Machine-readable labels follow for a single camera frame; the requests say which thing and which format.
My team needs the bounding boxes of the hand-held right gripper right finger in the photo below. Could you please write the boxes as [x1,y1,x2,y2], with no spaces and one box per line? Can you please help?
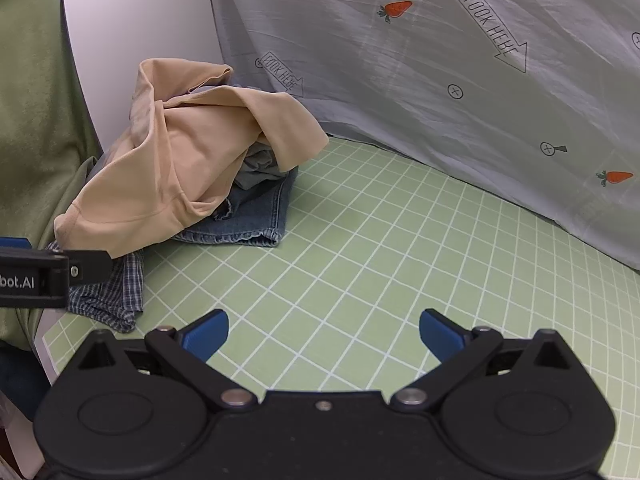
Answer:
[390,309,573,413]

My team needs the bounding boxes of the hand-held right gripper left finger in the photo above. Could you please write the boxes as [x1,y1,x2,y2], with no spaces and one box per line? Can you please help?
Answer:
[75,309,258,411]

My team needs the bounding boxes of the beige long-sleeve shirt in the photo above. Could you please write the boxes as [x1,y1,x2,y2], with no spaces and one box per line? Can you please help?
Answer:
[53,58,329,260]

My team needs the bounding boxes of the blue plaid shirt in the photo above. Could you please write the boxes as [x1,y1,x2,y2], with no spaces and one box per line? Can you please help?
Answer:
[47,240,147,333]

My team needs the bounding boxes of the dark blue cloth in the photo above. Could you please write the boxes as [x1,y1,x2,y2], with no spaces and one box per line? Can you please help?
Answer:
[0,342,51,423]

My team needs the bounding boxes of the green cloth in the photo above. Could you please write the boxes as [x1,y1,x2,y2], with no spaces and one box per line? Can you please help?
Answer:
[0,0,103,351]

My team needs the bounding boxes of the green grid mat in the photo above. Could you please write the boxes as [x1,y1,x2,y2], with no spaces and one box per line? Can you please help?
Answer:
[42,135,640,480]

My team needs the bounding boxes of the blue denim jeans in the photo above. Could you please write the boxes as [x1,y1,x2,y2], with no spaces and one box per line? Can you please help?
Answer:
[172,167,300,248]

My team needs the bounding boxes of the grey garment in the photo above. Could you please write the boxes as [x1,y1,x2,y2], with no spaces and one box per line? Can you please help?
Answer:
[235,142,288,191]

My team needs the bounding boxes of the grey carrot-print sheet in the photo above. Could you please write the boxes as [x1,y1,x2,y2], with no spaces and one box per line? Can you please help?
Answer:
[204,0,640,273]

